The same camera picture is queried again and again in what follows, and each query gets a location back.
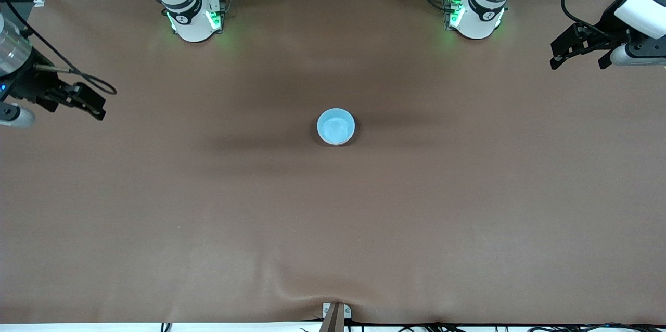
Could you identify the light blue bowl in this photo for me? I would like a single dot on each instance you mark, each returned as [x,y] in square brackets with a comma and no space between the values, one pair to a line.
[336,127]

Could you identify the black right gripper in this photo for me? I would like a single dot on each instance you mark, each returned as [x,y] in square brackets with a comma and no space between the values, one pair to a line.
[27,84]

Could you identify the brown table mat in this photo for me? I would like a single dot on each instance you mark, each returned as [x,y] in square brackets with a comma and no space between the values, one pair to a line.
[333,228]

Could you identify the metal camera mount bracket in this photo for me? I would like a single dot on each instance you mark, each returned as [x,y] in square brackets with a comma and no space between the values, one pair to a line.
[335,316]

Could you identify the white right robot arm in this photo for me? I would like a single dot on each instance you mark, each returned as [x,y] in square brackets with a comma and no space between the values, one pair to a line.
[187,14]

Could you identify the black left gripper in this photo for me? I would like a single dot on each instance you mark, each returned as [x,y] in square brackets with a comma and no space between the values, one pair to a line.
[607,29]

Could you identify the green lit base box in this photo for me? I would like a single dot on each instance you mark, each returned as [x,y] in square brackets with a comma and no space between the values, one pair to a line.
[452,12]
[214,17]

